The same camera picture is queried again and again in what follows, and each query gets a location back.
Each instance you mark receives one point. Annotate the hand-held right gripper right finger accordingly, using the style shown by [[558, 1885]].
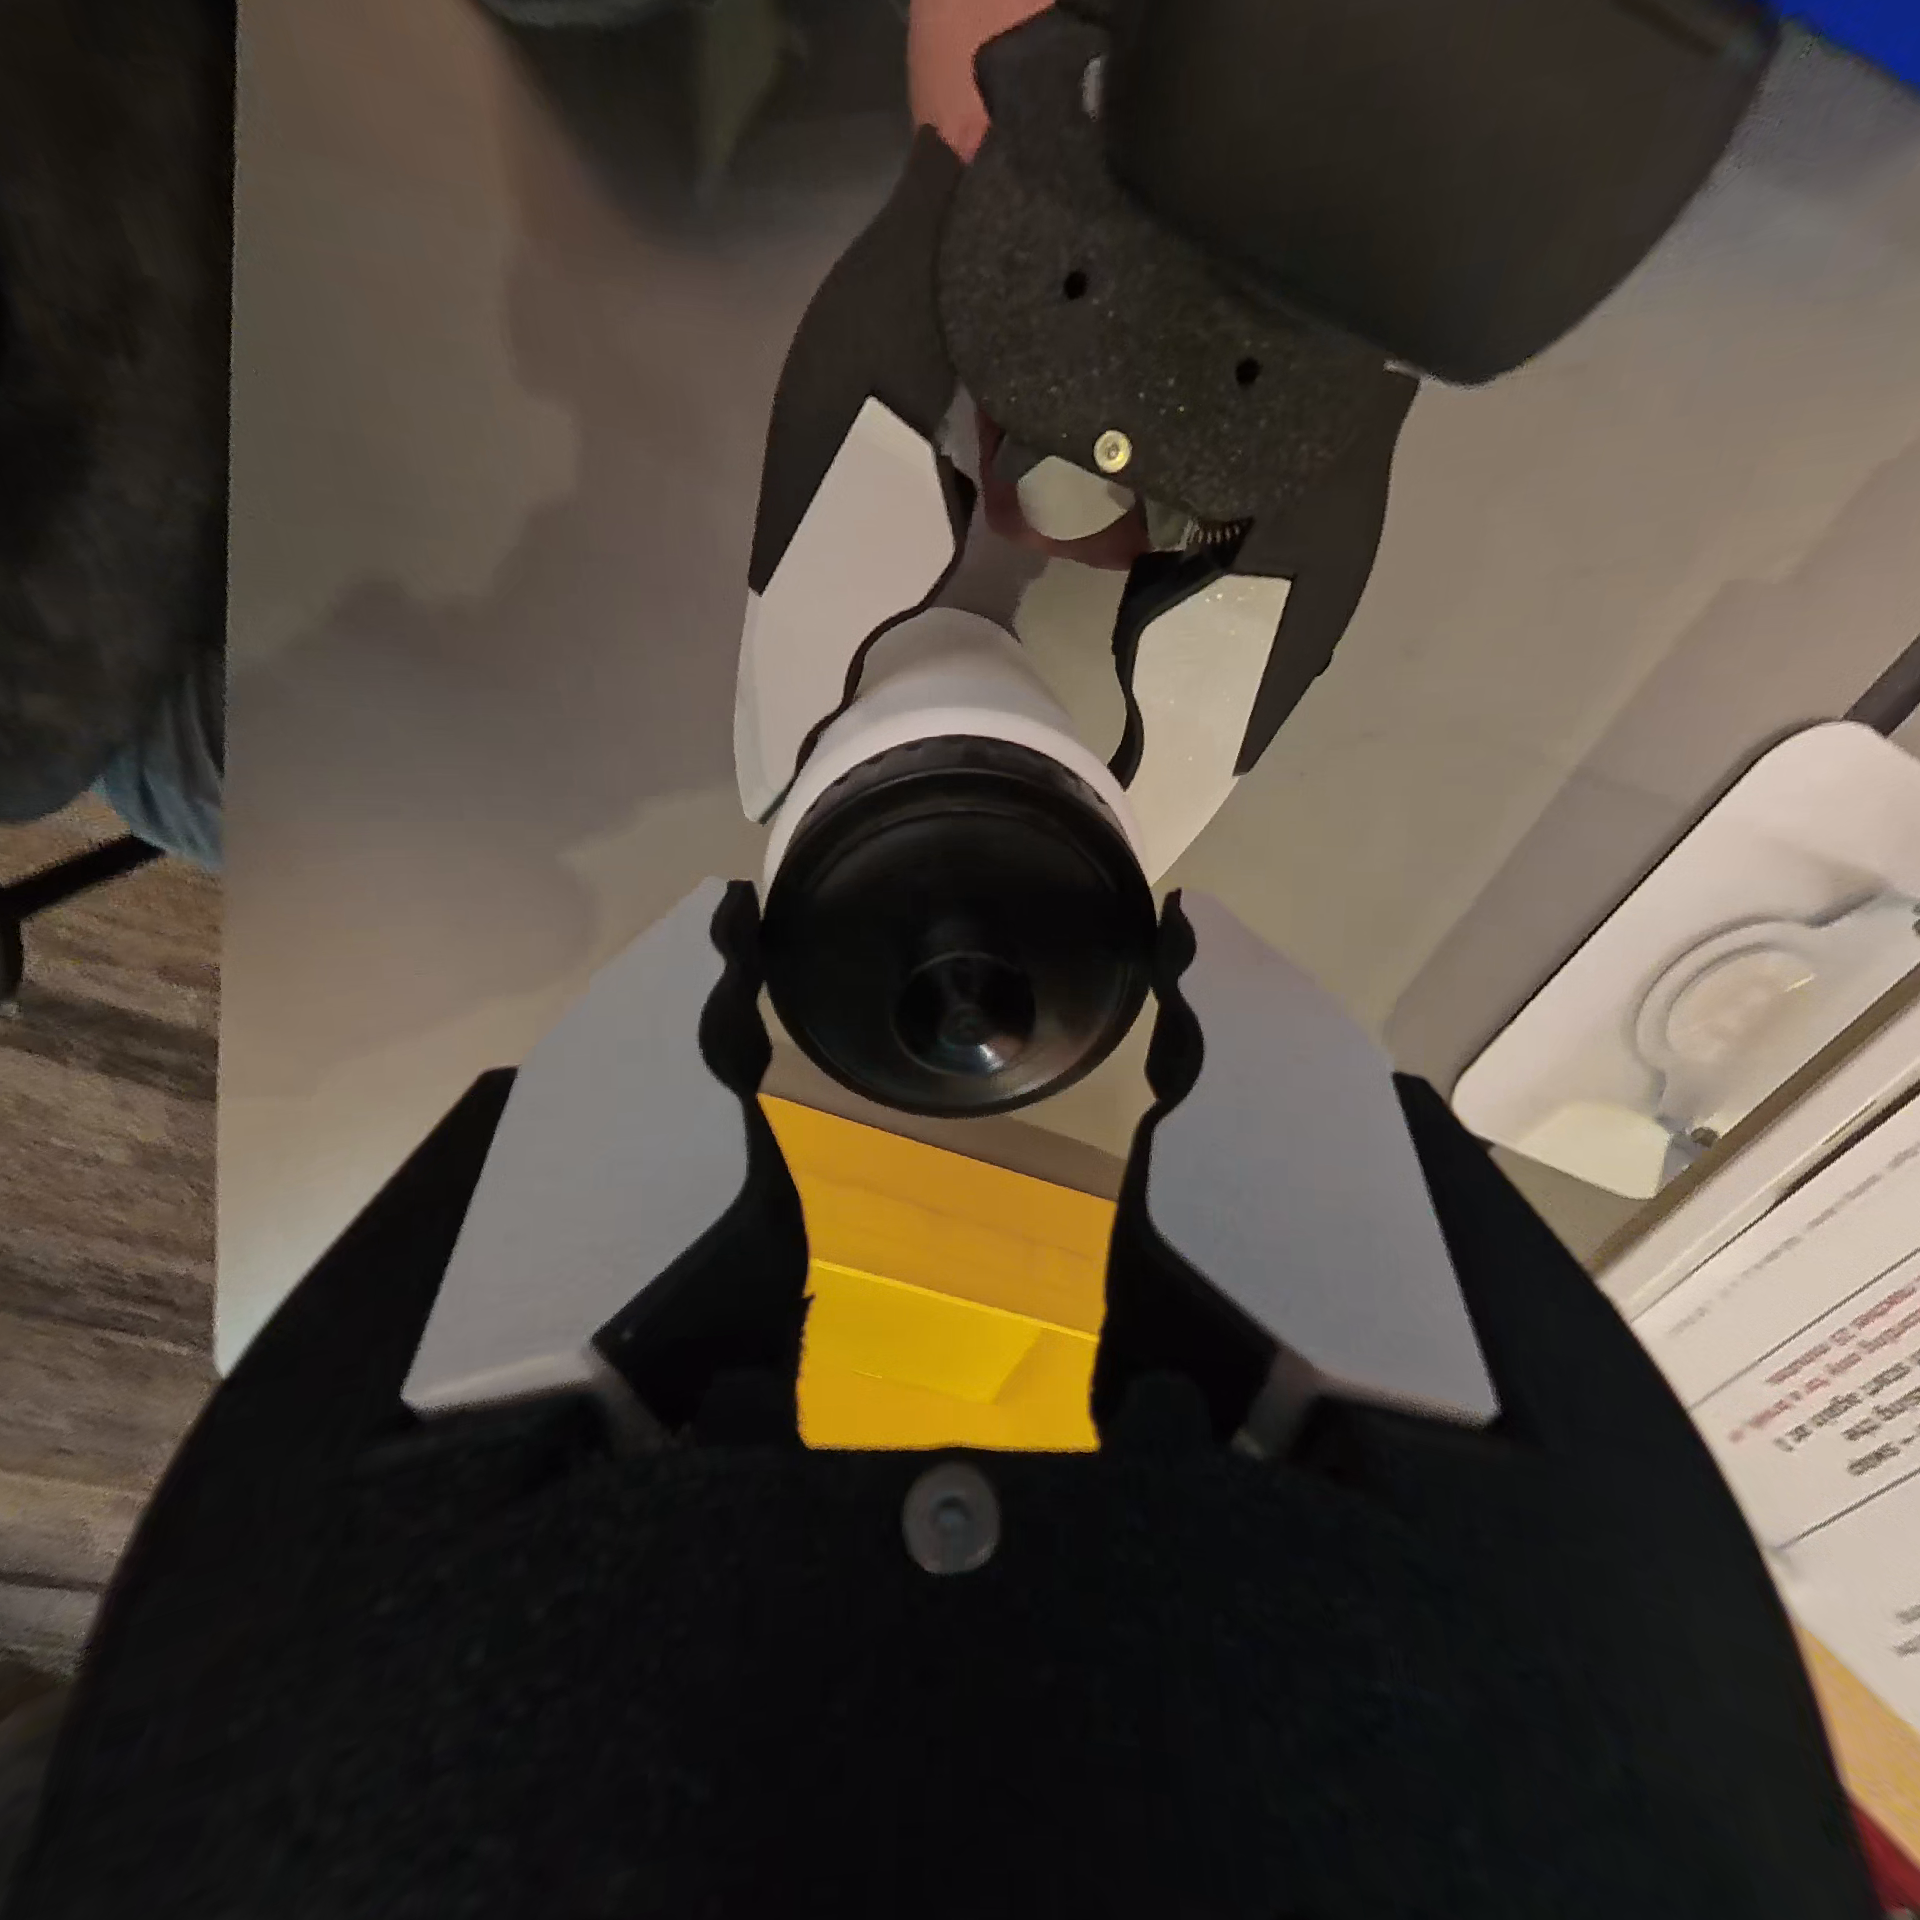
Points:
[[1306, 1201]]

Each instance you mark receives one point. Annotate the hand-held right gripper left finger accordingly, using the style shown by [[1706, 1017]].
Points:
[[602, 1187]]

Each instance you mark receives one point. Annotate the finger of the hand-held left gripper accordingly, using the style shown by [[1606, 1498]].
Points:
[[1216, 675], [840, 557]]

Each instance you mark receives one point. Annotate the white plastic bottle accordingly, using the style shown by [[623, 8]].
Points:
[[960, 691]]

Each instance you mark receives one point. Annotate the yellow plastic bin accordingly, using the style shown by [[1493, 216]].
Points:
[[931, 1277]]

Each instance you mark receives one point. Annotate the black bottle lid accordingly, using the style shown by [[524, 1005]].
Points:
[[901, 900]]

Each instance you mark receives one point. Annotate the person's left hand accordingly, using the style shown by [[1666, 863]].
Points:
[[954, 60]]

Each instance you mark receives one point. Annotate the person's grey trousers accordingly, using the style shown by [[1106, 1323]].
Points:
[[174, 781]]

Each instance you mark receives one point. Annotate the black office chair base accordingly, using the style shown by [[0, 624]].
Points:
[[60, 894]]

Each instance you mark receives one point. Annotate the person's dark clothing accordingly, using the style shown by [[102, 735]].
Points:
[[106, 375]]

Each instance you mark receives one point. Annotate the red bag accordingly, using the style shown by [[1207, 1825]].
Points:
[[1894, 1876]]

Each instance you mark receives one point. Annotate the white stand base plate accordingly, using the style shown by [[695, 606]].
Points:
[[1530, 1082]]

